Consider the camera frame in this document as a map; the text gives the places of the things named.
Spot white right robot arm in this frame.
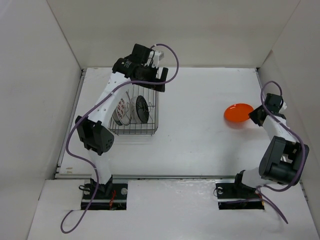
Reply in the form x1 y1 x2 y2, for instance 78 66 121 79
231 93 310 197

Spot white plate red characters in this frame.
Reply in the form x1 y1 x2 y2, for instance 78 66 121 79
115 98 132 126

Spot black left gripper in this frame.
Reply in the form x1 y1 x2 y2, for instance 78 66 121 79
134 63 167 93

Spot orange round plate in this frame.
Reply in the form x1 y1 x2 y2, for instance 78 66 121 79
223 103 254 123

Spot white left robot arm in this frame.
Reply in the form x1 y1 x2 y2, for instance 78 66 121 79
71 43 169 199

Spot grey wire dish rack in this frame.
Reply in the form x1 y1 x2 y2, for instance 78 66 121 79
108 85 159 135

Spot green rimmed white plate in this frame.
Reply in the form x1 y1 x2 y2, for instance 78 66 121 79
112 109 122 126

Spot black round plate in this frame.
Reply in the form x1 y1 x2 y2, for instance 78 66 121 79
135 95 150 124

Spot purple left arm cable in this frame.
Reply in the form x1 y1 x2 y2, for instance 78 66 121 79
60 43 180 234

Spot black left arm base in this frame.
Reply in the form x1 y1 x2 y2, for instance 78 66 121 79
78 179 128 211

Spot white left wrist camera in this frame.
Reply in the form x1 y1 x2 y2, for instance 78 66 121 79
147 49 165 68

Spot clear glass plate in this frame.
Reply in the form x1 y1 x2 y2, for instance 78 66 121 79
130 96 141 124

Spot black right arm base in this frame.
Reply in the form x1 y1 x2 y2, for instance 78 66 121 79
213 178 265 210

